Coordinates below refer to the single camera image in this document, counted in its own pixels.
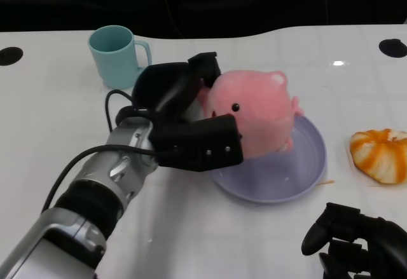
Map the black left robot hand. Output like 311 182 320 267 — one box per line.
132 51 244 174

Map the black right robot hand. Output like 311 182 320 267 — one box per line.
301 201 407 279

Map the pink plush beaver doll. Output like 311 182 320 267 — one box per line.
200 69 306 160

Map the lavender plastic plate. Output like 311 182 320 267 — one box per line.
190 100 328 204

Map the teal plastic mug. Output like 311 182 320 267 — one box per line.
88 25 153 90

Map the orange and white bread toy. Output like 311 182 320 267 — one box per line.
349 128 407 184

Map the black round table grommet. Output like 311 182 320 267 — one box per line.
0 46 24 67
378 38 407 58

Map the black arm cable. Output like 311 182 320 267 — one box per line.
106 89 150 132
41 144 160 214

